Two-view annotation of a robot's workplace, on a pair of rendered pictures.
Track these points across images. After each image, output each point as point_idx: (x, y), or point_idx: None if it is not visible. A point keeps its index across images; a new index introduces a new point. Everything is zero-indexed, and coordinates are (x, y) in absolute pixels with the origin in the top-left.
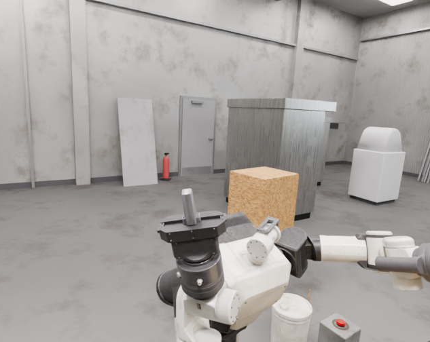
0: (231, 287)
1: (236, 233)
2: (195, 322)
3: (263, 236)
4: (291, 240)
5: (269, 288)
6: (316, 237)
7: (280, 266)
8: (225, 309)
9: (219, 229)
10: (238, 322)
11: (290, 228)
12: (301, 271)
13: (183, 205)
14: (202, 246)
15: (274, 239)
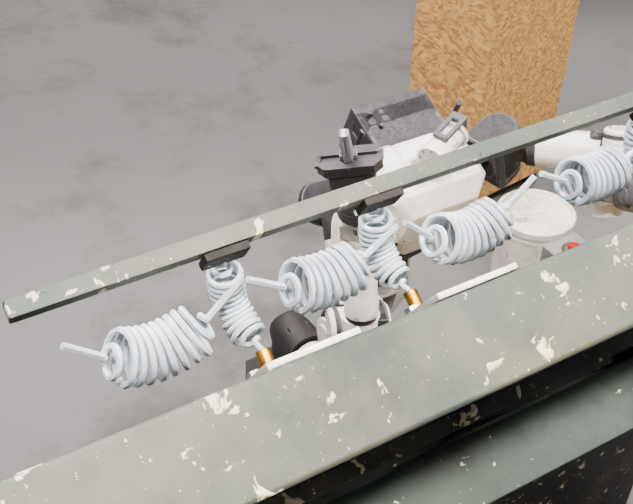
0: (396, 206)
1: (407, 127)
2: (351, 246)
3: (441, 144)
4: (491, 137)
5: (447, 206)
6: None
7: (466, 177)
8: None
9: (376, 167)
10: (406, 245)
11: (495, 115)
12: (505, 179)
13: (340, 145)
14: (359, 181)
15: (456, 146)
